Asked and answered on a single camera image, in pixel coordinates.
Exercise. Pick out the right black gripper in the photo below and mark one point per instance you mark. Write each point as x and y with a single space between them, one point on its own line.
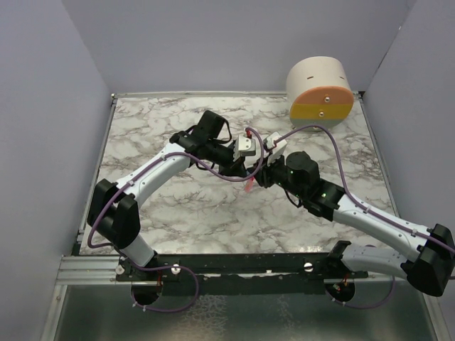
264 173

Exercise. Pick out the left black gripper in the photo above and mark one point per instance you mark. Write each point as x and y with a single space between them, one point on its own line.
237 168

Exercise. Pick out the pink tag metal keyring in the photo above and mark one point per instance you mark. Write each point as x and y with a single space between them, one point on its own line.
249 185

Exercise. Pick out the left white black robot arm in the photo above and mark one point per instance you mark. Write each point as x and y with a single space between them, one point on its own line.
114 210

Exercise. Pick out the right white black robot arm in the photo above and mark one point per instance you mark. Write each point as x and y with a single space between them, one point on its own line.
421 255

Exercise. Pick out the beige cylinder striped key holder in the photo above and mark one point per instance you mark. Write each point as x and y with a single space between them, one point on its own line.
318 92

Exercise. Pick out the black front mounting bar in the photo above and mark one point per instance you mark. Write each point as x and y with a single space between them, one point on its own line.
240 274

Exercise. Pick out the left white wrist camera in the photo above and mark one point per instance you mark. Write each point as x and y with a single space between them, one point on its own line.
244 147

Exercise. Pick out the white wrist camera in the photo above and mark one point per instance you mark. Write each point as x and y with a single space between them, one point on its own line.
244 147
275 146

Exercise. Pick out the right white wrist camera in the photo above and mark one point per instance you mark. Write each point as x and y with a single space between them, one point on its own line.
275 146

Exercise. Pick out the aluminium table frame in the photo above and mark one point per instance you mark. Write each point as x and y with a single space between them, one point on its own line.
212 218

